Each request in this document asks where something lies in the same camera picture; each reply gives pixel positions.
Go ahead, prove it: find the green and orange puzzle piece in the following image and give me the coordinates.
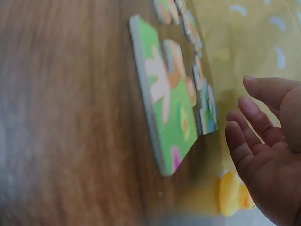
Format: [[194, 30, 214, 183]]
[[153, 0, 181, 25]]

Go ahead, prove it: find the row of pale puzzle pieces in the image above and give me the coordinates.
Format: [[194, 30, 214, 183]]
[[175, 0, 203, 57]]

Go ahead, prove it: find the person's right hand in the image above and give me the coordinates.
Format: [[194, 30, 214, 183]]
[[225, 74, 301, 226]]

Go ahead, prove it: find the orange and blue puzzle piece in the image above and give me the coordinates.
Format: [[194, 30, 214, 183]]
[[163, 38, 197, 105]]

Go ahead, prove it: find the blue and green puzzle piece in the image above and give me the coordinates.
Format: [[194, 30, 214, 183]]
[[192, 55, 220, 136]]

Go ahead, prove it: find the green flower puzzle board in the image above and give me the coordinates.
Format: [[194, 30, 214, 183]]
[[128, 14, 198, 177]]

